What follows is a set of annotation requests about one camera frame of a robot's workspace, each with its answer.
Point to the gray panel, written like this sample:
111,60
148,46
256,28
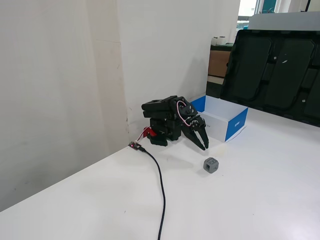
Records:
285,21

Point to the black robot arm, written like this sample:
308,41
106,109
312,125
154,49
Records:
160,117

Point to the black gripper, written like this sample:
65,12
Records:
195,126

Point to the small controller board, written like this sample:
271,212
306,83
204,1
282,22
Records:
133,145

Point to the red clamp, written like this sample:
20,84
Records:
150,132

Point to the gray block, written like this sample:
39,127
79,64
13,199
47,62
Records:
210,166

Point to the brown cardboard box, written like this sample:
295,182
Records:
218,62

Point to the white red board lead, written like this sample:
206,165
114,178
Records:
140,137

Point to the white cup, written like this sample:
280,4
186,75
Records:
215,41
222,41

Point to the blue and white box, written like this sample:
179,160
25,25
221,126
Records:
236,125

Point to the black plastic tray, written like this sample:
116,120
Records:
250,70

